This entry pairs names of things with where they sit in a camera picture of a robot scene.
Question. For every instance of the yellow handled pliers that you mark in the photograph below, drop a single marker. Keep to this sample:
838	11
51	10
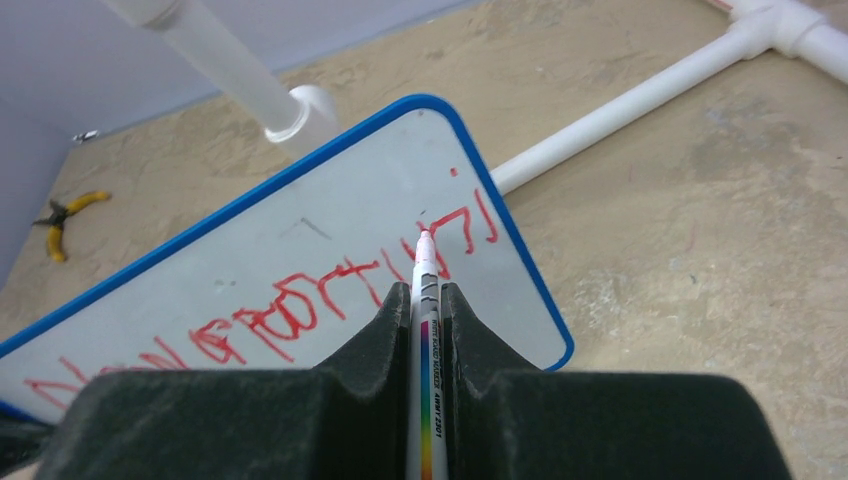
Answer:
55	222

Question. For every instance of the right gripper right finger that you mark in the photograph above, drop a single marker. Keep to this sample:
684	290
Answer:
511	420

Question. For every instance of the white PVC pipe frame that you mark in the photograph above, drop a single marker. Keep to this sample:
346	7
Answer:
303	119

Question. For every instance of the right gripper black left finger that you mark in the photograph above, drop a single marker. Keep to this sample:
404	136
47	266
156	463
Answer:
344	418

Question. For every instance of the white red marker pen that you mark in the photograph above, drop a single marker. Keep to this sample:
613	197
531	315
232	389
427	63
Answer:
426	451

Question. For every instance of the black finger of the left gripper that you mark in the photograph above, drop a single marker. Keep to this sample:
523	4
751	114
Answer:
22	442

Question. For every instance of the blue framed whiteboard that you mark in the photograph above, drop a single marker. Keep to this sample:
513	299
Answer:
287	273

